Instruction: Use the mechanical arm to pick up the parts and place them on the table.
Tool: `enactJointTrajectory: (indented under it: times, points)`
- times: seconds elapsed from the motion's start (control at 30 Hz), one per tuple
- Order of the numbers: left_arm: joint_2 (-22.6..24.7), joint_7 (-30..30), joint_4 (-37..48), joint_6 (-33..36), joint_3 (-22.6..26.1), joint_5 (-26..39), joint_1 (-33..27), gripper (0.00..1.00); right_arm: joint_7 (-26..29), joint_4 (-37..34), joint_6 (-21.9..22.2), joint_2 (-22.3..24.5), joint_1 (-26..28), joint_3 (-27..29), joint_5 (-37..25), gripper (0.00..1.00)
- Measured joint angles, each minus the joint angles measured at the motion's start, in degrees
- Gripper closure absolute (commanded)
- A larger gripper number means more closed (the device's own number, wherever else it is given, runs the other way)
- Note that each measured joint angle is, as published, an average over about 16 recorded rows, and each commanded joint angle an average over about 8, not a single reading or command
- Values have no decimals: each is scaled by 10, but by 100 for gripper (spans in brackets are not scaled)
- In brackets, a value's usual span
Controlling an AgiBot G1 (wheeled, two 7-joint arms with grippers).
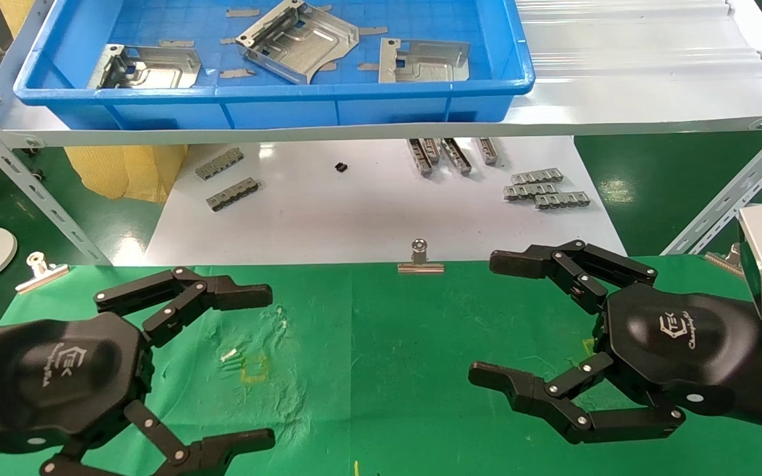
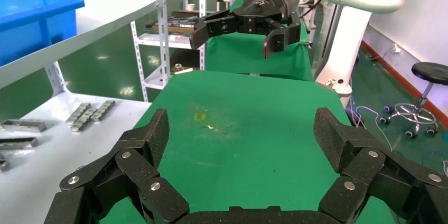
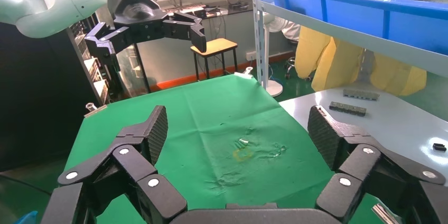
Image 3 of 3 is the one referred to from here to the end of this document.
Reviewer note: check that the silver cloth clamp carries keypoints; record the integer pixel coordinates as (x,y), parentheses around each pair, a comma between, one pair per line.
(245,73)
(384,214)
(93,108)

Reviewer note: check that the yellow garment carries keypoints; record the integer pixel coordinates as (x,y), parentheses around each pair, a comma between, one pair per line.
(332,61)

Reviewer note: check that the small black plastic piece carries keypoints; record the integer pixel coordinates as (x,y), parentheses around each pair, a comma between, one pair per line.
(439,147)

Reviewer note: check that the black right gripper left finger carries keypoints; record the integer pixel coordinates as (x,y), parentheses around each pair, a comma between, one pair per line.
(140,166)

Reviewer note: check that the dark desk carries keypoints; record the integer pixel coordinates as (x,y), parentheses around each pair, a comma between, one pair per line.
(231,9)

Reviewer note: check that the green table cloth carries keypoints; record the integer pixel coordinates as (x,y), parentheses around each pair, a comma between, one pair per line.
(210,110)

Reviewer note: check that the white power socket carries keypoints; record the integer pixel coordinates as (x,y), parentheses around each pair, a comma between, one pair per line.
(251,56)

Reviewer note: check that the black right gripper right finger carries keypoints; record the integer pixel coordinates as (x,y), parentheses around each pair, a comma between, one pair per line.
(357,166)

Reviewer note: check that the light grey slotted metal strip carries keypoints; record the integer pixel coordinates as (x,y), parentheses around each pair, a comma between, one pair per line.
(360,94)

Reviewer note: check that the black equipment rack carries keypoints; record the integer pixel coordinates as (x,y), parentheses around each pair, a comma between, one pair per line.
(94,68)

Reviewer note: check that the dark grey slotted metal strip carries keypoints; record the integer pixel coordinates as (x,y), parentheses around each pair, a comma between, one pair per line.
(347,109)

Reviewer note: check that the wooden top black stool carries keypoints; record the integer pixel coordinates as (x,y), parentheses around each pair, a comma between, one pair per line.
(215,45)

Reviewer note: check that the white standing fan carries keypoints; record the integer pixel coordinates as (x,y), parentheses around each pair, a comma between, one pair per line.
(274,23)

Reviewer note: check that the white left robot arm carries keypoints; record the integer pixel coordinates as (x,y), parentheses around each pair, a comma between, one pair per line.
(52,5)

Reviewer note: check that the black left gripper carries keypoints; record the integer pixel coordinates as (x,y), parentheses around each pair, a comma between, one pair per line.
(134,12)

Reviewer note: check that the office chair base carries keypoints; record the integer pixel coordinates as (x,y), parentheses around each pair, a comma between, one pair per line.
(295,70)

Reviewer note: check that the blue plastic bin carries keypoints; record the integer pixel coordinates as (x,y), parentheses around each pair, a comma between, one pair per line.
(350,16)

